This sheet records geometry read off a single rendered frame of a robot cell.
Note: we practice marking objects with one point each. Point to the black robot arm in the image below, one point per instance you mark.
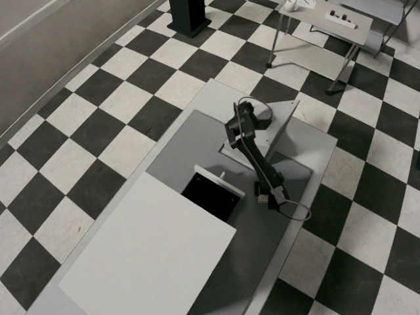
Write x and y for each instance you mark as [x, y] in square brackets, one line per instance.
[250, 124]

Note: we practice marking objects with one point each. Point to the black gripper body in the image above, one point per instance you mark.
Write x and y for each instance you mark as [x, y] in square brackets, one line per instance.
[259, 188]

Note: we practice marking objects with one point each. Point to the white boxy benchtop instrument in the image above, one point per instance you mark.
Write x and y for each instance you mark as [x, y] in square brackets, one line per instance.
[157, 249]

